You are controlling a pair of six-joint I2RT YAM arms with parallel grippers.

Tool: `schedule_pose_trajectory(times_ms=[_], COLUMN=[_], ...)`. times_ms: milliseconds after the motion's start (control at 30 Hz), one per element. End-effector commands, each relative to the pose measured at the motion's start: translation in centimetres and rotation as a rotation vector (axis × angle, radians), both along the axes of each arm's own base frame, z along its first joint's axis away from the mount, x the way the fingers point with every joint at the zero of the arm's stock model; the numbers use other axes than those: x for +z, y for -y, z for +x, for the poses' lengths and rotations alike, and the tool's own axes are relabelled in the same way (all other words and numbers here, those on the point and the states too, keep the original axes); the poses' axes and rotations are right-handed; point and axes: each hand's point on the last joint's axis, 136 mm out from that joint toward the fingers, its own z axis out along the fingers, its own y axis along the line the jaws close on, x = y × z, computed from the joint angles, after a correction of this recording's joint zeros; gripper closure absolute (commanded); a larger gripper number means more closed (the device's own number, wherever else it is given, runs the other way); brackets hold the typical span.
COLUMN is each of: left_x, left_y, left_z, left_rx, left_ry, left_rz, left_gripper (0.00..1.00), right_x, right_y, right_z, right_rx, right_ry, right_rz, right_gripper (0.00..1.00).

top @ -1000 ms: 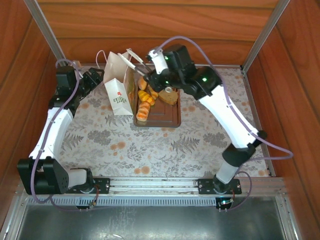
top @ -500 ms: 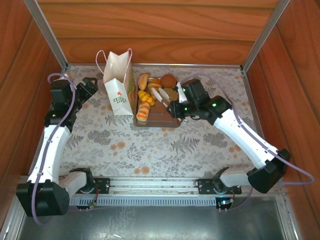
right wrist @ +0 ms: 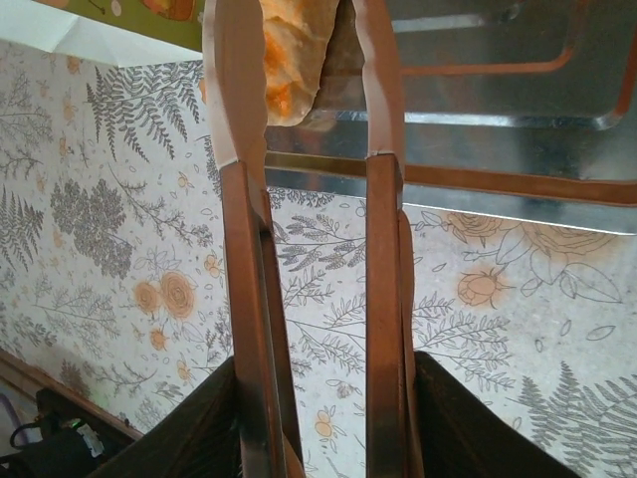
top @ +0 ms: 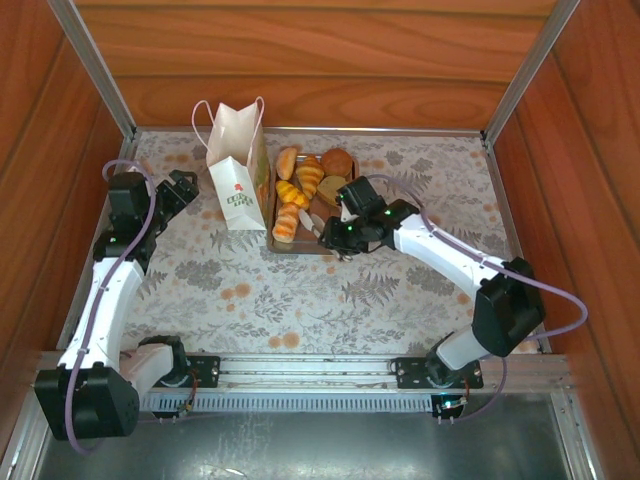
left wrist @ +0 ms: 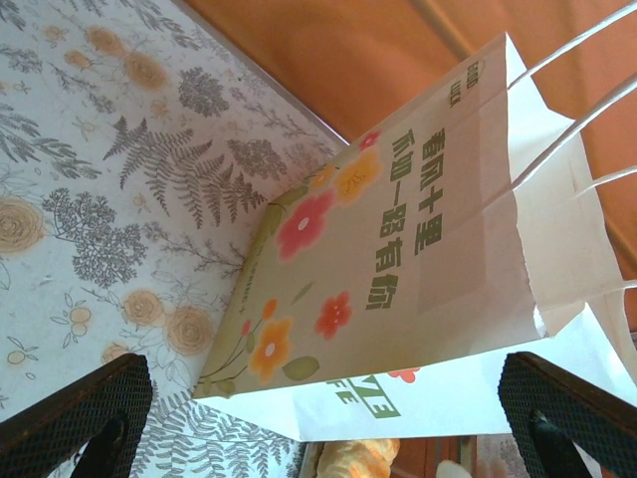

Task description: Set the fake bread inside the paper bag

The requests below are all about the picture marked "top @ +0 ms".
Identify serving tongs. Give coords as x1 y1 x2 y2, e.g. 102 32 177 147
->
298 208 355 265

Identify brown bread slice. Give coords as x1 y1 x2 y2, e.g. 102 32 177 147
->
317 175 349 207

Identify orange striped twisted bread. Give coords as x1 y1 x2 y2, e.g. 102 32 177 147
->
272 202 303 245

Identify round brown bun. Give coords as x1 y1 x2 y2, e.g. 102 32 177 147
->
320 147 354 177

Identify white floral paper bag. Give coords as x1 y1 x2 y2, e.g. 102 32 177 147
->
191 95 273 232

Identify yellow orange striped bread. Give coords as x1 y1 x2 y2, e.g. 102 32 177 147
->
275 179 311 211

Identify brown plastic tray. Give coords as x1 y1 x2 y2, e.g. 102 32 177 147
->
266 151 362 257

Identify floral tablecloth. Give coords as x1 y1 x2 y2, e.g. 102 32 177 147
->
62 130 551 356

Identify golden croissant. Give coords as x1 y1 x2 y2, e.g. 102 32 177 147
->
295 155 326 200

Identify oval golden bun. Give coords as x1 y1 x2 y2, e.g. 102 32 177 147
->
275 146 300 181

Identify aluminium mounting beam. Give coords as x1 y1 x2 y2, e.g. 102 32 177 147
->
30 349 572 396

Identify small circuit board green light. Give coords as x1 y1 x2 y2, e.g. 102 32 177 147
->
433 393 471 426

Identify shiny metal sheet panel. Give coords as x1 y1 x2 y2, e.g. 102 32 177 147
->
29 407 576 480

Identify aluminium table side rail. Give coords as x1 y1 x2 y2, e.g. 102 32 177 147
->
54 137 141 351
482 142 554 354

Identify long aluminium table edge rail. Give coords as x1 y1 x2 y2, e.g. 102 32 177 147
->
133 125 487 139

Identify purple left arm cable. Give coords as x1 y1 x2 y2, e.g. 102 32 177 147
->
63 158 201 456

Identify aluminium frame post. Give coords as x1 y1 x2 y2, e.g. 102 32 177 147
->
480 0 582 146
47 0 139 142

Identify slotted grey cable duct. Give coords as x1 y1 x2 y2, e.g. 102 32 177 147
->
134 392 436 415

